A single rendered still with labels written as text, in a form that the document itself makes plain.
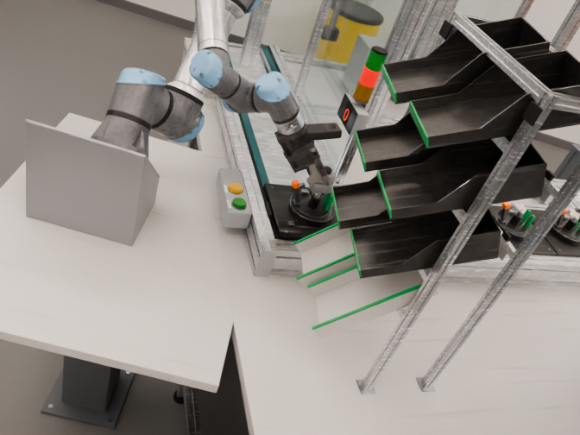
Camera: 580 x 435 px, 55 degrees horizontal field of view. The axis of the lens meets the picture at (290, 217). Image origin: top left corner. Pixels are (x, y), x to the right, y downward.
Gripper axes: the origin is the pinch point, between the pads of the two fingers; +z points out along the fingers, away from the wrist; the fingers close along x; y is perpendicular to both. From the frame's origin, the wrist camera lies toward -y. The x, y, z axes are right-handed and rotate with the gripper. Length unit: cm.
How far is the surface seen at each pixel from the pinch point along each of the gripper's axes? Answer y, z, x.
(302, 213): 10.9, 5.7, 3.9
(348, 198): -2.8, -10.8, 23.6
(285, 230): 16.8, 3.3, 9.7
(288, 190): 12.6, 6.9, -9.4
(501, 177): -28, -29, 54
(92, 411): 112, 48, 5
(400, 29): -35.4, -20.3, -17.5
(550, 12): -216, 185, -275
